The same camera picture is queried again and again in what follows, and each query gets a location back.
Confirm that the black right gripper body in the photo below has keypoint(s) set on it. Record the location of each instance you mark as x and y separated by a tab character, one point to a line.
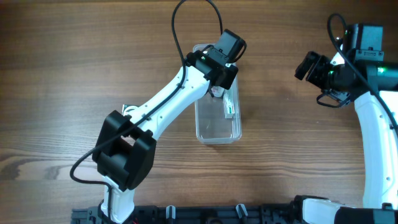
315	69

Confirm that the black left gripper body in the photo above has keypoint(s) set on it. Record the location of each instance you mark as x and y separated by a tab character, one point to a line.
226	76

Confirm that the white green medicine carton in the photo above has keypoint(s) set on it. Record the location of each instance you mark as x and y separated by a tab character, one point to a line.
228	104

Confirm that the clear plastic container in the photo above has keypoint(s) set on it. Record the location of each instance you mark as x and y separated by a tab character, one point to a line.
211	125

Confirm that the green Zam-Buk ointment box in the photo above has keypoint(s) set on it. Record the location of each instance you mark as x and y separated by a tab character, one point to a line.
127	108

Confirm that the white Calamol lotion bottle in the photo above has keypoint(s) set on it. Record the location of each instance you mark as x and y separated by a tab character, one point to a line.
217	91

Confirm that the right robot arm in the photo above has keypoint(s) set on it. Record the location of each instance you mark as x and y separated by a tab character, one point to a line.
358	74

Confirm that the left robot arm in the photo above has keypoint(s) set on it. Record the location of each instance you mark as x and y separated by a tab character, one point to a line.
125	148

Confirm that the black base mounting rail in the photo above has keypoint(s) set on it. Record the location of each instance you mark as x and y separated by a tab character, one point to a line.
265	214

